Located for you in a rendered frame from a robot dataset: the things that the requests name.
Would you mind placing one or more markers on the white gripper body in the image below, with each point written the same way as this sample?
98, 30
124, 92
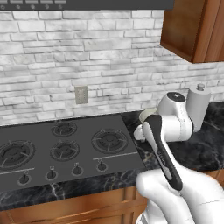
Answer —
138, 132

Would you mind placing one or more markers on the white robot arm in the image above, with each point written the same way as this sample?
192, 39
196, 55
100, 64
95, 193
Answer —
172, 128

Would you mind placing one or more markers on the cream cup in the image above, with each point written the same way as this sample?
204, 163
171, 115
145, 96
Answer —
146, 113

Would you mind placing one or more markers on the dark round hob knob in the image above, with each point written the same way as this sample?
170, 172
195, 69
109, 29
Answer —
77, 170
51, 174
24, 178
101, 166

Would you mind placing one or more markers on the dark grey gas hob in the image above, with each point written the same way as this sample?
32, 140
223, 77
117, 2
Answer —
87, 157

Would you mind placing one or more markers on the wooden base cabinet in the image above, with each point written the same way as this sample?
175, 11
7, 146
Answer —
73, 208
217, 176

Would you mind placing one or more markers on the grey range hood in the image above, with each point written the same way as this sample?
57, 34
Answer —
87, 4

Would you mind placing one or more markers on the grey wall socket plate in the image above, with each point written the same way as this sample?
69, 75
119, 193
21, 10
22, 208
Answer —
81, 94

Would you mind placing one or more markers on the wooden wall cupboard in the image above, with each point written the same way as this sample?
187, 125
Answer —
189, 26

